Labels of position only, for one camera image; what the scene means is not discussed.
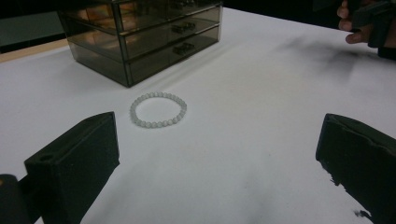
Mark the smoky acrylic drawer box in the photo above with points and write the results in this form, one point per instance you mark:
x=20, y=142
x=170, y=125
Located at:
x=149, y=46

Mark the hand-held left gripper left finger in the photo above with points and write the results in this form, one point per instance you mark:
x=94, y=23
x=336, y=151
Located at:
x=77, y=165

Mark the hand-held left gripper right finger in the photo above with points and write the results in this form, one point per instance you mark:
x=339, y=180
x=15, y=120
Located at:
x=364, y=161

